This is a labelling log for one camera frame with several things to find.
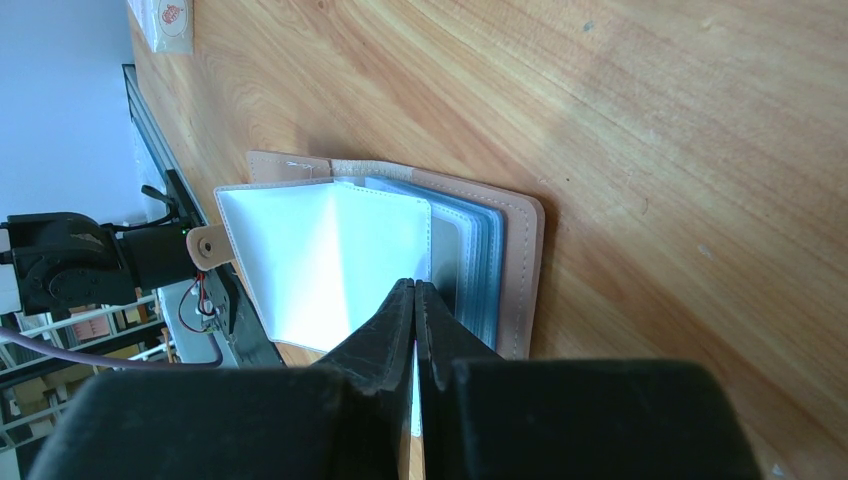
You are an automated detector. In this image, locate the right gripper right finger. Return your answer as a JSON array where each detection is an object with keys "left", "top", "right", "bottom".
[{"left": 414, "top": 282, "right": 761, "bottom": 479}]

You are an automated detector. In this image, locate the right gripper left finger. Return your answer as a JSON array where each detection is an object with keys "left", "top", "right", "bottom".
[{"left": 30, "top": 279, "right": 415, "bottom": 479}]

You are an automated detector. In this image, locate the pink leather card holder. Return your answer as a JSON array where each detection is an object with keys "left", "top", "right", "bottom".
[{"left": 206, "top": 151, "right": 544, "bottom": 359}]

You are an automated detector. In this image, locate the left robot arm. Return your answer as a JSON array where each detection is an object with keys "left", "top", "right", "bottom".
[{"left": 1, "top": 212, "right": 196, "bottom": 316}]

